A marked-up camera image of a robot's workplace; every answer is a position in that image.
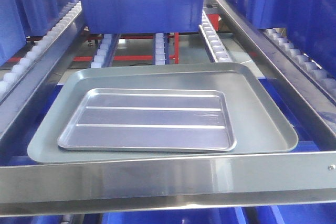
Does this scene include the steel shelf front rail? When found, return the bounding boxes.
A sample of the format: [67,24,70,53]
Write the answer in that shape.
[1,152,335,217]

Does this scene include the silver ribbed metal tray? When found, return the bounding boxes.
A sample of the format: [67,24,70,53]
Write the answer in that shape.
[57,88,237,153]

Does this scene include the shelf roller track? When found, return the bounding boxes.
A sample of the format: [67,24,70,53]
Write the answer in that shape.
[1,0,82,98]
[264,28,335,100]

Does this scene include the blue bin far right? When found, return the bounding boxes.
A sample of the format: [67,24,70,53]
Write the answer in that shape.
[228,0,335,75]

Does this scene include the shelf right roller track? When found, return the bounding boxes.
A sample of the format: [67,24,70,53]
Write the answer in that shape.
[264,28,335,100]

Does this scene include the large grey-green tray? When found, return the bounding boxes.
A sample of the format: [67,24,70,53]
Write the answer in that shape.
[27,62,298,164]

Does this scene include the blue bin far left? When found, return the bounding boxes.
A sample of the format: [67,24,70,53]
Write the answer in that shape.
[1,0,26,65]

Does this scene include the blue bin on shelf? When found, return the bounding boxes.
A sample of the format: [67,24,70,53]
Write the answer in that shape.
[81,0,203,34]

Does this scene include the shelf left roller track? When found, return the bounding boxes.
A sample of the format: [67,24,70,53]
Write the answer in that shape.
[1,0,82,98]

